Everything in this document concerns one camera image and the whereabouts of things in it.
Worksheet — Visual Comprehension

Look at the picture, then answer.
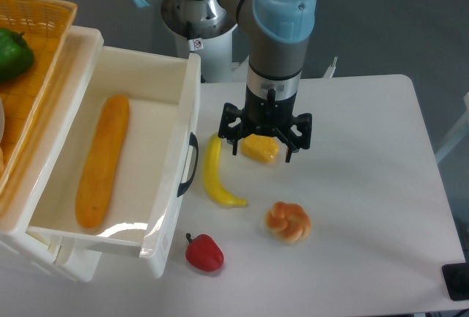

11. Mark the black device at edge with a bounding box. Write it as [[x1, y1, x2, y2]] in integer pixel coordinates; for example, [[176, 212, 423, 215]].
[[442, 263, 468, 301]]

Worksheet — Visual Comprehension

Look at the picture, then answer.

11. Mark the yellow orange food piece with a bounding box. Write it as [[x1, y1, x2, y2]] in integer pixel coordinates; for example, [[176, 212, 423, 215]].
[[241, 134, 280, 163]]

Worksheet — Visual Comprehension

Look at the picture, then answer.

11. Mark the orange woven basket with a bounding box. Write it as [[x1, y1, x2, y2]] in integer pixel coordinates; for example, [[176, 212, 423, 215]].
[[1, 0, 77, 189]]

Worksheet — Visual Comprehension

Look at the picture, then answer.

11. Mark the black top drawer handle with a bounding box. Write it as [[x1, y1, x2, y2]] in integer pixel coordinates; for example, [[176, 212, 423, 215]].
[[177, 133, 199, 197]]

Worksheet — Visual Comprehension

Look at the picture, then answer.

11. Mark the white drawer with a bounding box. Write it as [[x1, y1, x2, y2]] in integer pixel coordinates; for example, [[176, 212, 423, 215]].
[[29, 47, 201, 278]]

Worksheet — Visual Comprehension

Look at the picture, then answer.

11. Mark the red bell pepper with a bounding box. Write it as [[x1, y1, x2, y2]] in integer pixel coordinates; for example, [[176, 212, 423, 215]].
[[185, 233, 224, 272]]

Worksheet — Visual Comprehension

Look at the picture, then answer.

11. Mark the white drawer cabinet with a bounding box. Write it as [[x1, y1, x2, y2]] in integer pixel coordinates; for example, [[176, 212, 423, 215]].
[[1, 26, 103, 282]]

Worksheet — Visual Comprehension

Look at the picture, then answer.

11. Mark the braided bread roll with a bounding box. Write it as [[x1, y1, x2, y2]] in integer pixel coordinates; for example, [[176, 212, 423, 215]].
[[264, 201, 312, 245]]

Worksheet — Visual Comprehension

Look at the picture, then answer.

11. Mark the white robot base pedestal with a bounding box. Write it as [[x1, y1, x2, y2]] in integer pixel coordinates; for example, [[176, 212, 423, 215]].
[[172, 25, 237, 83]]

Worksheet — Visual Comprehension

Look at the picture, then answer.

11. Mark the green bell pepper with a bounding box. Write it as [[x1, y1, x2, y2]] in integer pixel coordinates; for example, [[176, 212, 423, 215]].
[[0, 28, 34, 83]]

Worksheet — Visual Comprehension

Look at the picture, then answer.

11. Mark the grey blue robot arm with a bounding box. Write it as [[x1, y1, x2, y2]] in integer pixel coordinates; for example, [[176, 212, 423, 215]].
[[133, 0, 317, 154]]

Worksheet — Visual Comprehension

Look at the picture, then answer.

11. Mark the orange baguette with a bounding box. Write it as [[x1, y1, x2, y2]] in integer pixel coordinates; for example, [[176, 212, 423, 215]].
[[75, 95, 130, 228]]

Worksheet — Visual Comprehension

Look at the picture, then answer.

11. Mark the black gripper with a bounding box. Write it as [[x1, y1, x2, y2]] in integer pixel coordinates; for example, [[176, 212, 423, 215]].
[[218, 87, 312, 163]]

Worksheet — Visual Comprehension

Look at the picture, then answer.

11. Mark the yellow banana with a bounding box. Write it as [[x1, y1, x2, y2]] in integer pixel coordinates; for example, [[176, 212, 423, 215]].
[[202, 133, 248, 207]]

